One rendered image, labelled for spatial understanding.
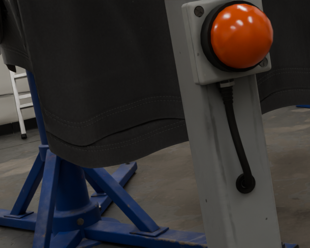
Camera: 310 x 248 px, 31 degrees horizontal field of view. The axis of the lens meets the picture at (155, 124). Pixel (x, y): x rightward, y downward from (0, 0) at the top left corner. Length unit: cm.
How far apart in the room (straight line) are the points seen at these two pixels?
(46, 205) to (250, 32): 154
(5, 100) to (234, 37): 497
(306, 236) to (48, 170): 84
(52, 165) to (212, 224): 152
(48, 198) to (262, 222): 148
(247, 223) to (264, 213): 1
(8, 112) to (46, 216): 352
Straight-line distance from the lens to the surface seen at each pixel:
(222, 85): 35
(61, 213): 201
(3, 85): 526
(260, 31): 32
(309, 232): 178
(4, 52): 71
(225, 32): 32
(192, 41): 34
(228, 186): 37
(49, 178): 187
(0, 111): 527
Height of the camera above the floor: 66
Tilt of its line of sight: 9 degrees down
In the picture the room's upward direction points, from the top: 10 degrees counter-clockwise
